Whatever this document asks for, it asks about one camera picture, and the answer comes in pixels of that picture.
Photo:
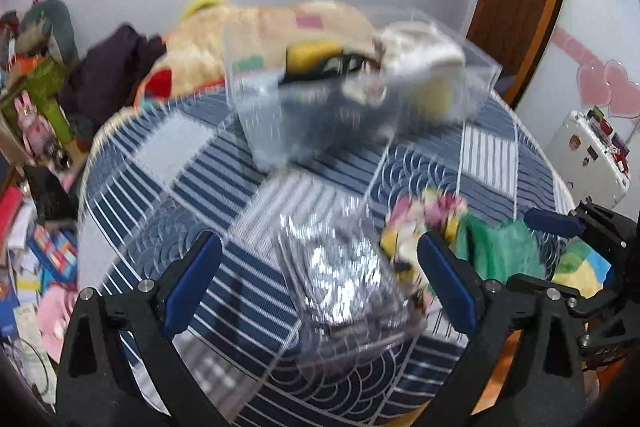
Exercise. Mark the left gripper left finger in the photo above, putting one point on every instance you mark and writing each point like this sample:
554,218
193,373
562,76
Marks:
96,386

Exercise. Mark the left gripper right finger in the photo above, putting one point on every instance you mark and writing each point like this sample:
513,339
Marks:
544,384

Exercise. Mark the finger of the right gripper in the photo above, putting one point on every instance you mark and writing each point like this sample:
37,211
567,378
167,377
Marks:
554,223

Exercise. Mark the green knitted doll sweater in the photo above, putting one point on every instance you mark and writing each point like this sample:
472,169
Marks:
498,252

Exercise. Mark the colourful small cloth doll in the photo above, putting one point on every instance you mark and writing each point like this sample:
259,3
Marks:
410,218

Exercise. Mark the silver foil plastic bag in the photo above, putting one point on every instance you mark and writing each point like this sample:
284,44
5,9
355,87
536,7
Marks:
342,285

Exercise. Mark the white drawstring pouch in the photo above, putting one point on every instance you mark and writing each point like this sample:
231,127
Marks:
410,47

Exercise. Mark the clear plastic storage box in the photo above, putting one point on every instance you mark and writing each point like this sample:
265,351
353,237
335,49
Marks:
277,134

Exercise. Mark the white suitcase with stickers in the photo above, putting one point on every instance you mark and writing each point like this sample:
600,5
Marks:
584,156

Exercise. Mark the blue patterned tablecloth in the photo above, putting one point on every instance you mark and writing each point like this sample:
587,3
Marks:
158,177

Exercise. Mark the pink bunny doll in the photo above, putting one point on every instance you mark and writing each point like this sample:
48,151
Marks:
37,133

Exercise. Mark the green storage box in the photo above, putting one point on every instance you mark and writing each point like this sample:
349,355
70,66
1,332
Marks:
42,85

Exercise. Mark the dark purple clothing pile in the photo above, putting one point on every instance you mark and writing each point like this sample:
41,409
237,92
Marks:
107,78

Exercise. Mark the beige plush blanket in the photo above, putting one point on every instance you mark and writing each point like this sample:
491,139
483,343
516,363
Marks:
216,32

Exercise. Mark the grey plush toy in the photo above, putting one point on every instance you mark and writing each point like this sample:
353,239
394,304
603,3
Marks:
47,26

